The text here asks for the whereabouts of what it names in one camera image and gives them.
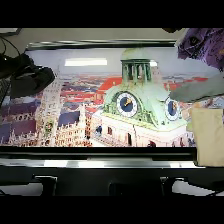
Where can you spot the black garment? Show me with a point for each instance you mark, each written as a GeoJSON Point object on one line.
{"type": "Point", "coordinates": [30, 81]}

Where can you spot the silver frame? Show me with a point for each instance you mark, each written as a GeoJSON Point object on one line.
{"type": "Point", "coordinates": [100, 163]}

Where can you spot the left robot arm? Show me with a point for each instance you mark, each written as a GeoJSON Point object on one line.
{"type": "Point", "coordinates": [46, 185]}

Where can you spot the beige garment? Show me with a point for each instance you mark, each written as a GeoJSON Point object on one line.
{"type": "Point", "coordinates": [210, 136]}

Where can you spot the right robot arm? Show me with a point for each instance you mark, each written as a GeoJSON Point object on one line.
{"type": "Point", "coordinates": [168, 186]}

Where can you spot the purple garment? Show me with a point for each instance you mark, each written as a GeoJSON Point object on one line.
{"type": "Point", "coordinates": [203, 46]}

